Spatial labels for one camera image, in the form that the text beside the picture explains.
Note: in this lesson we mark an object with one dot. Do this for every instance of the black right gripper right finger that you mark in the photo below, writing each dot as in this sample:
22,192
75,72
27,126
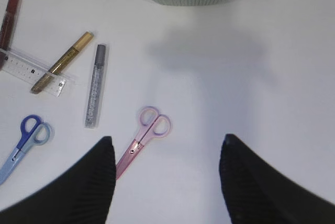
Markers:
255,192

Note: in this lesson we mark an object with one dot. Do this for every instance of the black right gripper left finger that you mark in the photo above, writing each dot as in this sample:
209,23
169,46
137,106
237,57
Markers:
82,194

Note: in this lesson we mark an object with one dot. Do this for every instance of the pink scissors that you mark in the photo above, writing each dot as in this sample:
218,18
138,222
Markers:
152,124

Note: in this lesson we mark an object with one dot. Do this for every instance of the silver glitter pen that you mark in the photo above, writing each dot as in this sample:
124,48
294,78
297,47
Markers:
95,95

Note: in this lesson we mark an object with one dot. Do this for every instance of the clear plastic ruler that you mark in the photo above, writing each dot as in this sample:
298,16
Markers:
31,70

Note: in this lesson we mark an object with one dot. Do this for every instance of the gold marker pen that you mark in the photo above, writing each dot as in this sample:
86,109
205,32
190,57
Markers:
62,63

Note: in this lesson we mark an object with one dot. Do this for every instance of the red glitter pen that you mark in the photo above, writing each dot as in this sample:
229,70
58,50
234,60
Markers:
8,23

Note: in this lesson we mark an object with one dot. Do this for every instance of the blue scissors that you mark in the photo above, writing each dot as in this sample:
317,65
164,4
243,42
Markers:
39,134

